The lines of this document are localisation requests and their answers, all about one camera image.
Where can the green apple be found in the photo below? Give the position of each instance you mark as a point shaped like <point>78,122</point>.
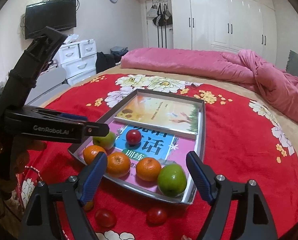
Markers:
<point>105,141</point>
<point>172,180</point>

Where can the folded clothes stack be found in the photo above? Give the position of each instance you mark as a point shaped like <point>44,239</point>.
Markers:
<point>118,50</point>

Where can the red cherry tomato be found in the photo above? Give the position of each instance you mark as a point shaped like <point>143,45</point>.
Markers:
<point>105,218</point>
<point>157,215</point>

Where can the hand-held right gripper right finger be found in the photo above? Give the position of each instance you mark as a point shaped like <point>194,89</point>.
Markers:
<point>199,175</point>

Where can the pink cover book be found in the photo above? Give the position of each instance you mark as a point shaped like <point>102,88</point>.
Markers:
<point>175,150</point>

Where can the grey headboard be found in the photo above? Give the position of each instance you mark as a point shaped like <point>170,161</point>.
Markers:
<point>297,63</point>

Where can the white wardrobe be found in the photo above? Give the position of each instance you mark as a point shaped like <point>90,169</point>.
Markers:
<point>214,17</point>

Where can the hanging black bags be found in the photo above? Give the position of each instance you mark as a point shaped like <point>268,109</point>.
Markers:
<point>161,15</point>

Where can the red floral blanket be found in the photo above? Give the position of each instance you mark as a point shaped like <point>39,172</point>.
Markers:
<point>239,155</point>

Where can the black wall television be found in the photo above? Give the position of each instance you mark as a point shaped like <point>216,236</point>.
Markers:
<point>51,17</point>

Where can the white door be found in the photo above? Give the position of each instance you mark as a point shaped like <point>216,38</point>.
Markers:
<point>150,35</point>

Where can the white drawer cabinet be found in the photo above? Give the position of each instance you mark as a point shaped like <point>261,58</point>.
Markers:
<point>78,65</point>

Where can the sunflower cover book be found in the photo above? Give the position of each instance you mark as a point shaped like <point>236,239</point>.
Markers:
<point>159,112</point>

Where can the person's left hand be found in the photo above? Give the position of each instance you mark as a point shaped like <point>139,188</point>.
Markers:
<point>36,146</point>

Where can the grey metal tray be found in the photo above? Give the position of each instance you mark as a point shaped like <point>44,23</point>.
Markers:
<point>201,130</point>

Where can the pink duvet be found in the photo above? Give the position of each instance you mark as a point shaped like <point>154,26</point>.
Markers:
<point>189,62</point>

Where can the red round fruit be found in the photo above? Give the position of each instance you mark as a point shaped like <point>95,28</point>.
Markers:
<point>133,137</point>

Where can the black jacket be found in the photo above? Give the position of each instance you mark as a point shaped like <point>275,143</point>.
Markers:
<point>106,61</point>

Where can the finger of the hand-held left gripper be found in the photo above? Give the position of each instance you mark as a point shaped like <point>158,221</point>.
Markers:
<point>71,116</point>
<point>96,128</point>

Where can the orange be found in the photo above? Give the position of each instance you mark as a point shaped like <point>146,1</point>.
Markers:
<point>91,153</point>
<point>117,164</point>
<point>149,168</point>

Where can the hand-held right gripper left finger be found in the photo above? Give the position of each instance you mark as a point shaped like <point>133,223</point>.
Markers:
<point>95,175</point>

